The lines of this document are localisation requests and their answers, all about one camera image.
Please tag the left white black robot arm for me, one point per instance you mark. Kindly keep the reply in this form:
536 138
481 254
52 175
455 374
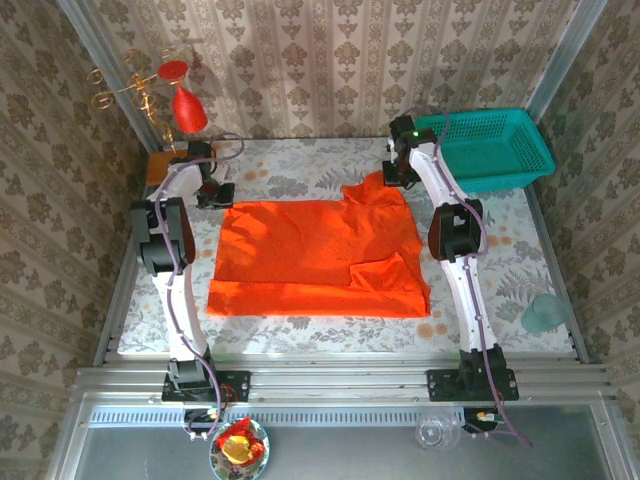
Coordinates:
177 310

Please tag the grey metal panel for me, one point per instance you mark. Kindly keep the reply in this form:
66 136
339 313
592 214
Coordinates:
350 452

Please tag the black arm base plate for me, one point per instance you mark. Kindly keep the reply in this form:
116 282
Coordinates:
240 385
437 385

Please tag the aluminium corner post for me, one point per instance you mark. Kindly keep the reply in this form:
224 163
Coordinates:
568 50
88 30

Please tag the aluminium cross rail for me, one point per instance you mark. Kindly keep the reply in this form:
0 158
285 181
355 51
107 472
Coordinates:
340 385

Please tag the black board yellow plug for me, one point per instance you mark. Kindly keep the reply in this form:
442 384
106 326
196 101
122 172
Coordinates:
202 416
482 417

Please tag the red foil wrapper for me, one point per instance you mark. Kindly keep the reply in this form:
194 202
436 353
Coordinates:
256 440

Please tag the yellow crumpled wrapper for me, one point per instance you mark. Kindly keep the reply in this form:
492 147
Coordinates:
236 449

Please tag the clear plastic glass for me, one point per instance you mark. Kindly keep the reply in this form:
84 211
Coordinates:
432 432

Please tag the teal plastic basket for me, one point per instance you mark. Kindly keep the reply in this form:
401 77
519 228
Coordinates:
490 155

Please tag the teal translucent cup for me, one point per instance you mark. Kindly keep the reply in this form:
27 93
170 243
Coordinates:
545 315

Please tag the floral table mat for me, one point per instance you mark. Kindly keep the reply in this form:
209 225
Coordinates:
310 335

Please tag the red goblet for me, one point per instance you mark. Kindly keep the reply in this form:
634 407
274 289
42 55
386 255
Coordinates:
189 112

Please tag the orange t-shirt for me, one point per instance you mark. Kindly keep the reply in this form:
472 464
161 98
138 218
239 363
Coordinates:
310 250

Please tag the floral patterned plate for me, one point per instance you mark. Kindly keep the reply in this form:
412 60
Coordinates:
258 466

